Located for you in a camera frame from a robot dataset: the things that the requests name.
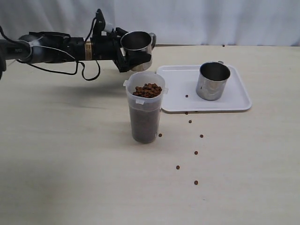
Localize translucent plastic container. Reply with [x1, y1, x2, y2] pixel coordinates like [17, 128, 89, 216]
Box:
[123, 71, 167, 143]

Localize white plastic tray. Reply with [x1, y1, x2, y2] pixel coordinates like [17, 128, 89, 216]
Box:
[157, 65, 252, 113]

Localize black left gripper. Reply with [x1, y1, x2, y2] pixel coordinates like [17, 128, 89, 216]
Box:
[91, 27, 151, 72]

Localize white backdrop curtain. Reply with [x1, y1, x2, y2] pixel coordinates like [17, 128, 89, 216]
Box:
[0, 0, 300, 46]

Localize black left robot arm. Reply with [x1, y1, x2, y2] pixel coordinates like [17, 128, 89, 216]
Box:
[0, 31, 152, 73]

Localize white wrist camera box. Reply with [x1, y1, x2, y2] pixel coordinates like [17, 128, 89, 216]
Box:
[94, 9, 114, 35]

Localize steel cup with pellets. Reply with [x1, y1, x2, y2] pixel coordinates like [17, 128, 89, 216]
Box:
[195, 61, 231, 101]

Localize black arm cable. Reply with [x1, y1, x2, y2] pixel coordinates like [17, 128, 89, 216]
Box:
[0, 14, 101, 82]

